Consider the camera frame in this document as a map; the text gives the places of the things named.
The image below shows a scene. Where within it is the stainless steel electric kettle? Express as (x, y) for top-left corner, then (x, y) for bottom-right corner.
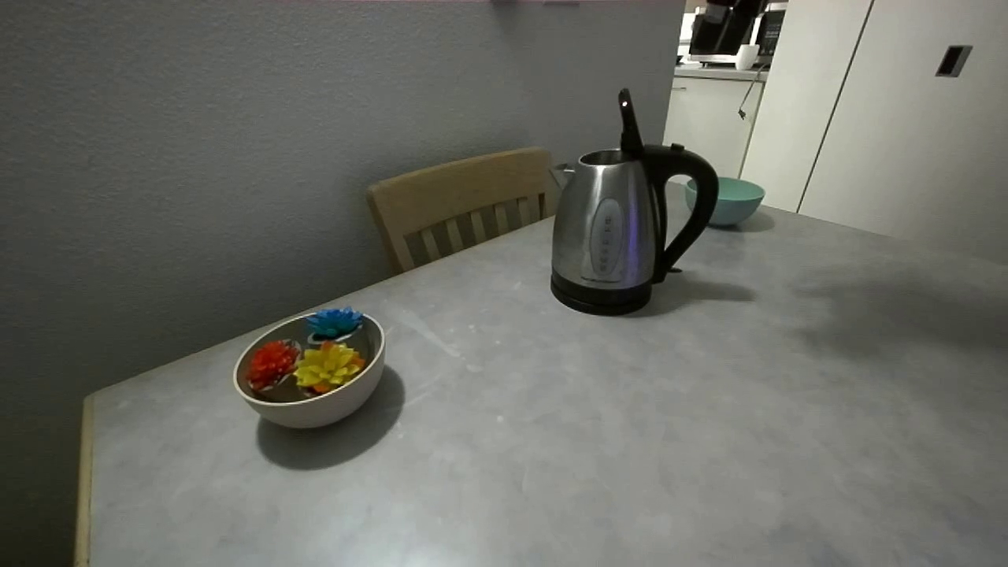
(549, 84), (725, 318)

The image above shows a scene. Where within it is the black kettle lid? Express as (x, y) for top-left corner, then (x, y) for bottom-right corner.
(613, 84), (645, 160)

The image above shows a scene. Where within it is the light wooden chair solid backrest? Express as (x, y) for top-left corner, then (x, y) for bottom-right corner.
(364, 145), (560, 278)

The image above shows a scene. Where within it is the blue toy flower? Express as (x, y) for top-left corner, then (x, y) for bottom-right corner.
(304, 305), (367, 345)

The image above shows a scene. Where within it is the yellow toy flower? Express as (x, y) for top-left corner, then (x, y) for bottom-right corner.
(291, 339), (367, 396)

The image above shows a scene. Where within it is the white bowl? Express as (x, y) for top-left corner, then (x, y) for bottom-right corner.
(229, 305), (391, 433)

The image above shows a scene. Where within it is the teal bowl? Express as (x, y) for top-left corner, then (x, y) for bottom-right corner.
(684, 174), (767, 233)

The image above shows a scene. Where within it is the red toy flower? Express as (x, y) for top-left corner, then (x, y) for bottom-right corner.
(241, 337), (301, 395)

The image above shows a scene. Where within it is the white kitchen cabinet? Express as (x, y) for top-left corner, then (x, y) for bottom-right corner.
(660, 66), (767, 183)

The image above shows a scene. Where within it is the black coffee machine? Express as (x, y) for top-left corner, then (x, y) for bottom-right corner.
(687, 0), (791, 74)

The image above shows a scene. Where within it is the white refrigerator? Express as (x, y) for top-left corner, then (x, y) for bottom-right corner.
(738, 0), (1008, 265)

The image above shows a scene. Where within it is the small black fridge magnet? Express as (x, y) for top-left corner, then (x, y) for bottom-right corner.
(936, 45), (975, 78)

